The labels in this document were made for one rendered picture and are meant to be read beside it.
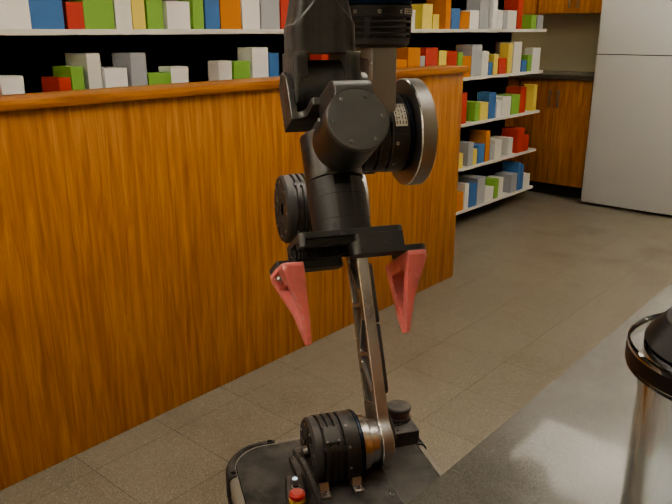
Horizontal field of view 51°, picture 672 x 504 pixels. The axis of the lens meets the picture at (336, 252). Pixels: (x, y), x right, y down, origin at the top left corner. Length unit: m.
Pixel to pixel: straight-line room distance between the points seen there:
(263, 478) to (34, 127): 1.15
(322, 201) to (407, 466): 1.32
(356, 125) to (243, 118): 2.00
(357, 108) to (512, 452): 0.35
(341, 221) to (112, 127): 1.68
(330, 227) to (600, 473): 0.33
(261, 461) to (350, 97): 1.42
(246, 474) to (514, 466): 1.27
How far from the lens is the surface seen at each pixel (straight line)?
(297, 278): 0.63
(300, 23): 0.70
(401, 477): 1.87
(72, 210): 2.25
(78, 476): 2.42
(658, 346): 0.39
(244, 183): 2.64
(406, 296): 0.67
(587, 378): 0.86
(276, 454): 1.95
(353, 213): 0.66
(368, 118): 0.62
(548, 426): 0.76
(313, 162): 0.68
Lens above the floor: 1.32
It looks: 18 degrees down
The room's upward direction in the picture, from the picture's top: straight up
